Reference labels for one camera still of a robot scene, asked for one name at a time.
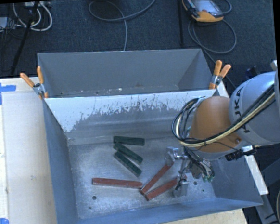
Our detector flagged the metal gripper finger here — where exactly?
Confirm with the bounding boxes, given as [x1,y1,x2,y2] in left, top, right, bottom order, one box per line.
[163,145,181,167]
[171,178,191,199]

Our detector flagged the black cylinder on white bracket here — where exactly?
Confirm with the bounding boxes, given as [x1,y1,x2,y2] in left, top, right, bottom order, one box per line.
[224,145,258,162]

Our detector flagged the red-brown flat block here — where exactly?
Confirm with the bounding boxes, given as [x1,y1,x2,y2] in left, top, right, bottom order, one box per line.
[137,163,177,196]
[91,173,144,193]
[143,177,181,202]

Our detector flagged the dark green flat block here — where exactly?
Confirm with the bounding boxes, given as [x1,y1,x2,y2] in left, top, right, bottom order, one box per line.
[112,140,144,166]
[112,150,144,180]
[113,133,146,149]

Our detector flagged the grey metal bin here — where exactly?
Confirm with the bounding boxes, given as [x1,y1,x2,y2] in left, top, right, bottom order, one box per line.
[37,36,266,224]

